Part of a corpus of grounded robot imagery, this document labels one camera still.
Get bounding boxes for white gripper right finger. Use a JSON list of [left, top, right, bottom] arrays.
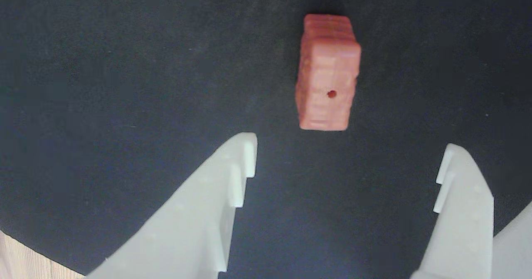
[[411, 143, 532, 279]]

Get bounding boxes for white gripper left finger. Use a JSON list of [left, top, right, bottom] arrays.
[[85, 132, 258, 279]]

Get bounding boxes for orange brick toy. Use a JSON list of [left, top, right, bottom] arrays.
[[295, 14, 362, 131]]

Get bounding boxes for black mat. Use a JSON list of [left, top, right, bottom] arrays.
[[0, 0, 532, 279]]

